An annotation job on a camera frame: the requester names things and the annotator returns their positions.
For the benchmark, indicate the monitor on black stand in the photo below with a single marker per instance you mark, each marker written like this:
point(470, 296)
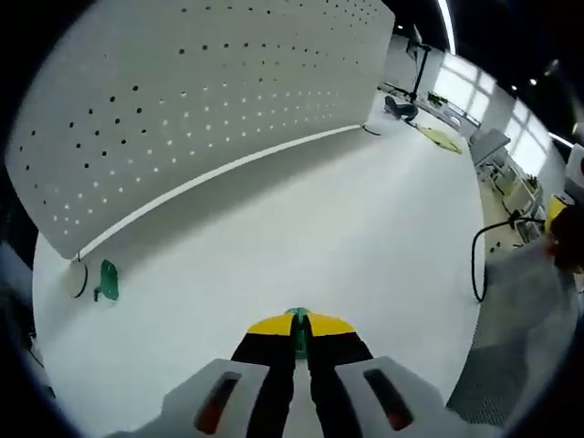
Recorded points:
point(417, 55)

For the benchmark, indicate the dark object on table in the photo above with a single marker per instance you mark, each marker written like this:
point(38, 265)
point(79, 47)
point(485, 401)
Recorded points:
point(400, 108)

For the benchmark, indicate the white perforated mounting plate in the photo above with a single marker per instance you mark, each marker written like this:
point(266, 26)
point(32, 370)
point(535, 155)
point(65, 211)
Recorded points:
point(196, 109)

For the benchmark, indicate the white mesh office chair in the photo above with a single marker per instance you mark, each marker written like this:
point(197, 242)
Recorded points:
point(490, 374)

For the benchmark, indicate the yellow cloth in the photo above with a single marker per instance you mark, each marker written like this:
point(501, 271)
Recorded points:
point(441, 139)

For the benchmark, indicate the green hook assembly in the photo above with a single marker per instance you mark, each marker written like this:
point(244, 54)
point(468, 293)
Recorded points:
point(300, 337)
point(109, 280)

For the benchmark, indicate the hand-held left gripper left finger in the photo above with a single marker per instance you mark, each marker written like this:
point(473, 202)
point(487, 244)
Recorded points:
point(264, 360)

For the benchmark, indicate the person's right hand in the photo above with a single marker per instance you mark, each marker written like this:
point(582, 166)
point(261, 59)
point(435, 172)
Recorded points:
point(570, 242)

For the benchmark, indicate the potted plant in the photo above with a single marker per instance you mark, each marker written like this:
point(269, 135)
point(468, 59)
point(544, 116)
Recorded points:
point(436, 98)

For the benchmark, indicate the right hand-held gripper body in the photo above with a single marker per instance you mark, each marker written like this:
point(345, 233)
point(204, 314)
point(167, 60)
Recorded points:
point(577, 173)

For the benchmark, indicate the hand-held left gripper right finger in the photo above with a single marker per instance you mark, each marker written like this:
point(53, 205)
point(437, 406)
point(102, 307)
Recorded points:
point(333, 356)

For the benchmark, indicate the round white plate foot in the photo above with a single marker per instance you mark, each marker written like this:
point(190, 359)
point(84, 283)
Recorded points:
point(78, 280)
point(372, 130)

